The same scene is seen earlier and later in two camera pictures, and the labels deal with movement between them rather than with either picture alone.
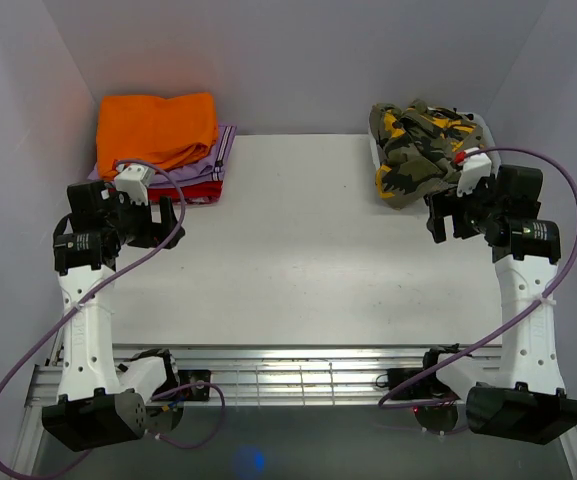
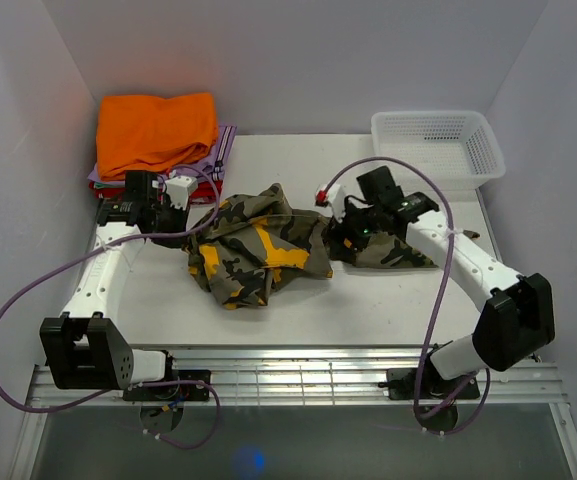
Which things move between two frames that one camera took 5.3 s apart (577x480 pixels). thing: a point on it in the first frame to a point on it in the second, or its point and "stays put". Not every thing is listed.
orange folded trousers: (168, 133) stays put
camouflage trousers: (416, 149) to (251, 252)
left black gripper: (154, 233) stays put
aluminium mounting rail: (300, 374) stays put
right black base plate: (430, 388) stays put
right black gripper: (447, 202) to (335, 233)
